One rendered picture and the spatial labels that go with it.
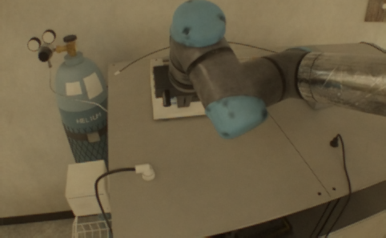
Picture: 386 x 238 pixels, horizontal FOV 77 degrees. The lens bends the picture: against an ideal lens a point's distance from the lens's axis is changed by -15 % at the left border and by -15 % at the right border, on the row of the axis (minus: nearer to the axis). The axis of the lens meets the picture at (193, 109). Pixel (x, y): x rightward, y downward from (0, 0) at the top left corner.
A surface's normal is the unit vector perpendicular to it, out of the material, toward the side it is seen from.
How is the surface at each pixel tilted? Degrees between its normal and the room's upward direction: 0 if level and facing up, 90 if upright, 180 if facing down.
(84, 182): 0
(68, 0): 90
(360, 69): 49
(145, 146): 0
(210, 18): 37
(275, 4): 90
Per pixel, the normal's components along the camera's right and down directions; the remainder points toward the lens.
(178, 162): 0.00, -0.82
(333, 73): -0.85, -0.12
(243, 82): 0.30, -0.40
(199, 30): 0.10, -0.34
